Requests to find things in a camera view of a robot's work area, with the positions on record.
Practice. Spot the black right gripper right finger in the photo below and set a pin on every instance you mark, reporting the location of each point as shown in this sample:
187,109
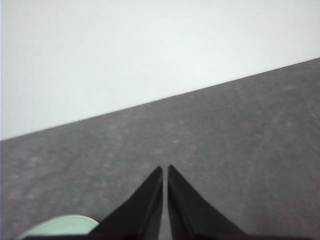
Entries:
190,215

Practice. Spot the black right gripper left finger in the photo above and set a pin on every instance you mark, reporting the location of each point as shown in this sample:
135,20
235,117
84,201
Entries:
140,215

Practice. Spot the green round plate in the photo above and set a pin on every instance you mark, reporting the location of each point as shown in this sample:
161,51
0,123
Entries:
62,226

